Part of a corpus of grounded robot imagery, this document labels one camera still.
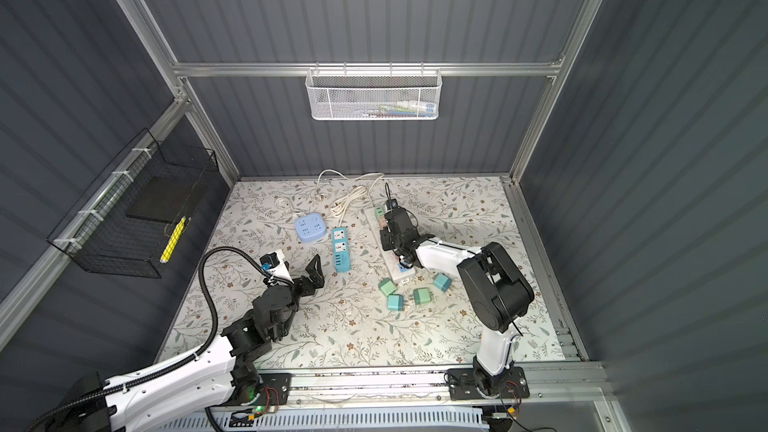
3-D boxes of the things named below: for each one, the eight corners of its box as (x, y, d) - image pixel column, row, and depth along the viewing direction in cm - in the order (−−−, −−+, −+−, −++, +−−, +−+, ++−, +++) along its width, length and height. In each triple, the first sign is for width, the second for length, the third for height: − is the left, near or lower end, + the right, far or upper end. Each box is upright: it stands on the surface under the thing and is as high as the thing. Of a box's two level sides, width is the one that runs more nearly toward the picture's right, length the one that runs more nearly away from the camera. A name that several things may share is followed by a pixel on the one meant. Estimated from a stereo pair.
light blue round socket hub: (293, 242, 104) (291, 236, 101) (299, 219, 110) (297, 213, 107) (324, 242, 104) (322, 236, 101) (328, 219, 110) (326, 213, 107)
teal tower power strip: (336, 274, 96) (334, 269, 94) (332, 233, 106) (331, 228, 104) (351, 271, 97) (350, 266, 94) (346, 231, 107) (345, 226, 104)
